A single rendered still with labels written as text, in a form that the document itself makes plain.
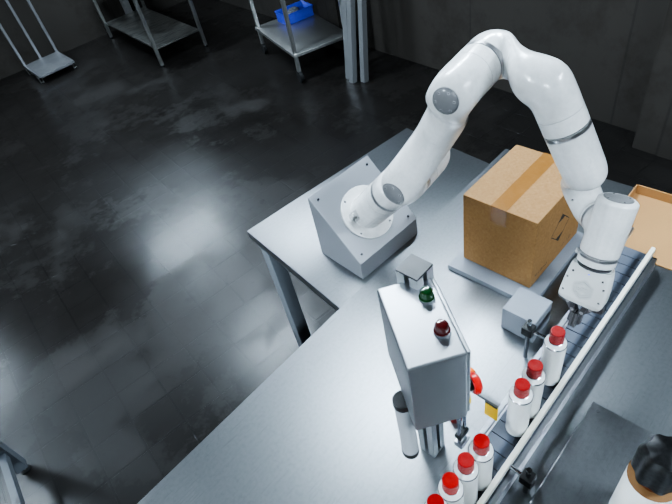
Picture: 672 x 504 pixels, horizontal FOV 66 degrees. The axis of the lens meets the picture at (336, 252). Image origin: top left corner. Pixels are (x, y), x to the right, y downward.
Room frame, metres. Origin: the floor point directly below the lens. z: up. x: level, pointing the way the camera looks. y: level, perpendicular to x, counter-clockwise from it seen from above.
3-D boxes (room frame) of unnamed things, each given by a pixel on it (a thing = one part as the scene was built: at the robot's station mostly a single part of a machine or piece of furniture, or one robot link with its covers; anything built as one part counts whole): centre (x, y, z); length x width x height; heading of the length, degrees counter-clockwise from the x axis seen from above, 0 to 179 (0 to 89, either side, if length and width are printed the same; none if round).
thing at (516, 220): (1.16, -0.60, 0.99); 0.30 x 0.24 x 0.27; 126
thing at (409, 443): (0.48, -0.05, 1.18); 0.04 x 0.04 x 0.21
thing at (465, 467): (0.43, -0.15, 0.98); 0.05 x 0.05 x 0.20
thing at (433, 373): (0.50, -0.11, 1.38); 0.17 x 0.10 x 0.19; 2
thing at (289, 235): (1.44, -0.29, 0.81); 0.90 x 0.90 x 0.04; 30
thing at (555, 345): (0.66, -0.46, 0.98); 0.05 x 0.05 x 0.20
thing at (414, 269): (0.58, -0.12, 1.16); 0.04 x 0.04 x 0.67; 37
